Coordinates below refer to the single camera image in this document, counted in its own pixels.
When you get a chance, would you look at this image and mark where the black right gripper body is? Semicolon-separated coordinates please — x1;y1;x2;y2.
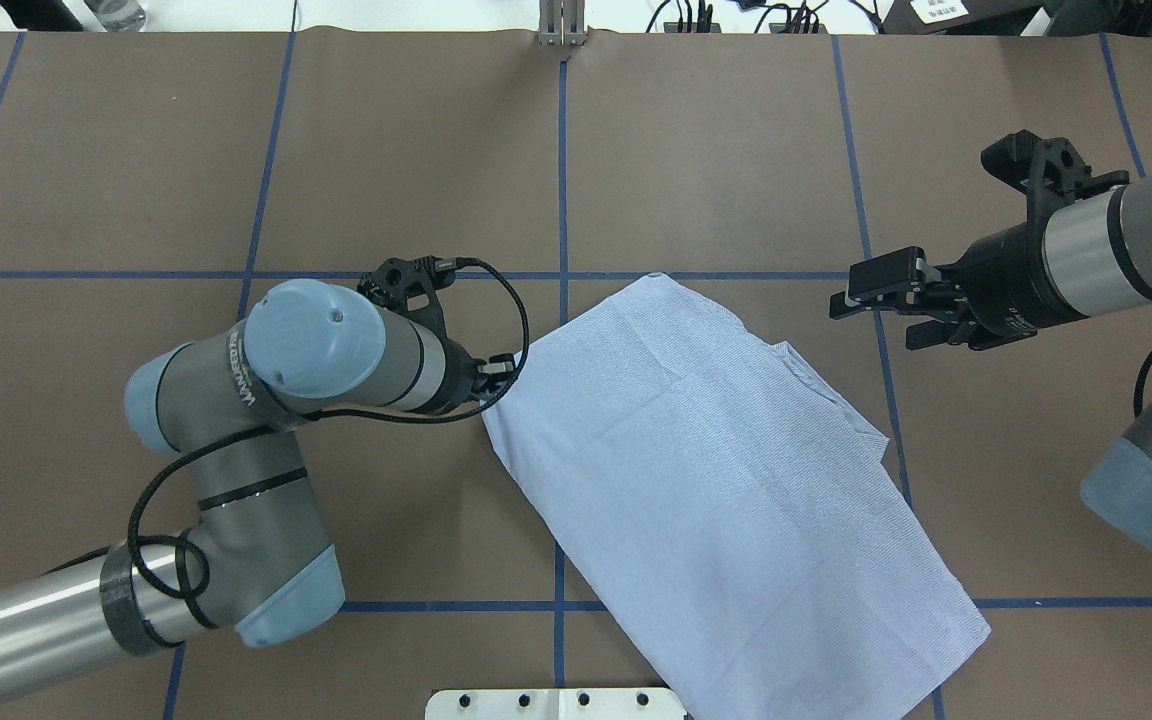
905;225;1087;351

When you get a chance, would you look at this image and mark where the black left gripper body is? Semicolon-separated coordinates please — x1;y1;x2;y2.
442;344;518;416

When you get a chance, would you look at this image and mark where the blue striped button shirt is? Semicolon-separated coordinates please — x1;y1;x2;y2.
485;274;991;719

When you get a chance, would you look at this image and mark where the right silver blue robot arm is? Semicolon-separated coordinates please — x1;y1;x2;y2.
828;132;1152;553

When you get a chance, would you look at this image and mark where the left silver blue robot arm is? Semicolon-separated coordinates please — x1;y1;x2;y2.
0;279;526;703

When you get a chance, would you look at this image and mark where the black box white label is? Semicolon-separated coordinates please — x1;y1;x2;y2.
879;1;1044;36

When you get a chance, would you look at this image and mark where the clear bottle black lid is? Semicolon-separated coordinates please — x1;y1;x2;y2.
84;0;147;33

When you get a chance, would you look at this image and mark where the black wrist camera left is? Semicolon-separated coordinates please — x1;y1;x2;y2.
356;256;458;336

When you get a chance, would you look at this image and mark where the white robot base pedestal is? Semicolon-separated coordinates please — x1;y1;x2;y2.
424;687;694;719

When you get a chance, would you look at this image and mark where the aluminium frame post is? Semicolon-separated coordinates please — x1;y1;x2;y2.
536;0;588;47

